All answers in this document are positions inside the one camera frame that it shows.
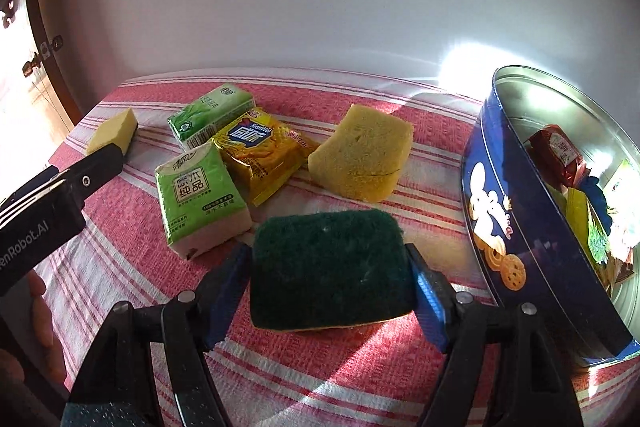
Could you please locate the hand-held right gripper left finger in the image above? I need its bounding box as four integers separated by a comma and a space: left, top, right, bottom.
60, 243, 252, 427

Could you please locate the red striped tablecloth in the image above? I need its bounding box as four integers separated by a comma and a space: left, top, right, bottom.
30, 67, 640, 427

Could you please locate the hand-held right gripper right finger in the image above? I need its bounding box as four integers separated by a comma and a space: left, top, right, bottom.
405, 243, 583, 427

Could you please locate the blue cloth item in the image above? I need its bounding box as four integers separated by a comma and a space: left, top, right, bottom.
582, 177, 613, 233

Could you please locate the brown snack packet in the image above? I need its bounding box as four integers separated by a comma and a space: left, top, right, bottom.
607, 252, 636, 288

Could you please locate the brass door handle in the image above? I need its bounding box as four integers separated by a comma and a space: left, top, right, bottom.
22, 36, 66, 78

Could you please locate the yellow snack packet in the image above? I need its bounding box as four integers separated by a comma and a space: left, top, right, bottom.
212, 107, 321, 208

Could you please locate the wooden door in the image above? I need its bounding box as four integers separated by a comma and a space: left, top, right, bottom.
0, 0, 83, 168

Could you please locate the small yellow sponge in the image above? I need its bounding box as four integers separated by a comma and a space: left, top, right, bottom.
86, 108, 139, 156

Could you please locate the person's left hand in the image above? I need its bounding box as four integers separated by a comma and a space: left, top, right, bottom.
27, 269, 68, 383

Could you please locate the green scouring sponge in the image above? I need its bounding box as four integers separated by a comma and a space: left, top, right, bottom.
249, 208, 416, 334

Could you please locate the round blue cookie tin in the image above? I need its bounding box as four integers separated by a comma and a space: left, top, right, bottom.
460, 65, 640, 369

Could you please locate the red snack packet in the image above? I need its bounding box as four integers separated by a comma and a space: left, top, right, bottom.
527, 123, 588, 188

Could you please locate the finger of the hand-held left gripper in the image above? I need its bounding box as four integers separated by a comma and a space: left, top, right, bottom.
45, 143, 125, 212

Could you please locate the dark green tissue packet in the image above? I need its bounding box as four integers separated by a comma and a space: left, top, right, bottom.
167, 84, 257, 152

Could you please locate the large yellow sponge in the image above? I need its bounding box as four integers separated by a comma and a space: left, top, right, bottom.
307, 103, 415, 202

